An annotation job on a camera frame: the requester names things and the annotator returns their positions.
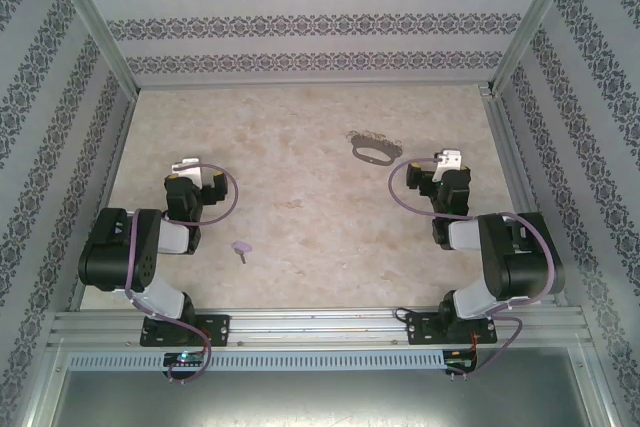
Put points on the metal key holder with rings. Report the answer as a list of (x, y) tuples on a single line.
[(375, 146)]

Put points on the key with pink tag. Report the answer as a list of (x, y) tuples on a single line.
[(243, 247)]

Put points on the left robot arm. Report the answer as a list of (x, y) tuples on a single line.
[(115, 257)]

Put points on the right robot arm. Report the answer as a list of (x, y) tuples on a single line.
[(520, 257)]

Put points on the grey metal sheet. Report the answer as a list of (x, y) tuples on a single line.
[(320, 397)]

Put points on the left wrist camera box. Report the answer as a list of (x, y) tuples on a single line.
[(187, 167)]

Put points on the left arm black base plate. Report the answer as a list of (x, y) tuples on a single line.
[(217, 329)]

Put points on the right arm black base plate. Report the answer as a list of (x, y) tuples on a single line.
[(420, 329)]

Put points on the aluminium mounting rail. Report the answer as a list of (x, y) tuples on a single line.
[(320, 322)]

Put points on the aluminium frame post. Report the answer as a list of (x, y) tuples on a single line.
[(90, 17), (537, 17)]

